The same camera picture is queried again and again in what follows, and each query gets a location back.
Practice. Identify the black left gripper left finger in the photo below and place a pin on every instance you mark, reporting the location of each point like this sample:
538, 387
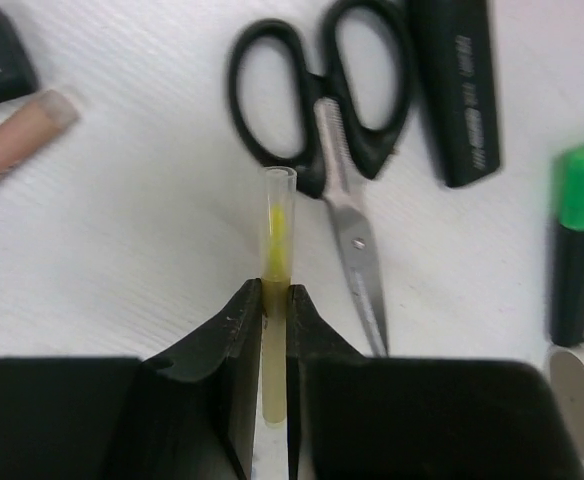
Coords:
186, 413

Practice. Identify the blue cap black highlighter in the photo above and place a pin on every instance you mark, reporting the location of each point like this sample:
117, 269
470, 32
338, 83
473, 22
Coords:
453, 45

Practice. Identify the brown slim highlighter pen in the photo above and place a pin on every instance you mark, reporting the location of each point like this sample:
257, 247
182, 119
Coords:
33, 126

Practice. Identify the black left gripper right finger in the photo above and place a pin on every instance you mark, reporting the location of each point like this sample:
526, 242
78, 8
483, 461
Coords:
356, 417

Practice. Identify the yellow slim highlighter pen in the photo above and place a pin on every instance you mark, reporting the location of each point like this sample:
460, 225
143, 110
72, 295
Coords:
276, 231

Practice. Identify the green cap black highlighter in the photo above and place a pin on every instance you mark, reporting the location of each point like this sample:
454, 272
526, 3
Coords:
567, 292

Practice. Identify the black handled scissors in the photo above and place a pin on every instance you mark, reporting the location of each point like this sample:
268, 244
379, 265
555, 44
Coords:
338, 152

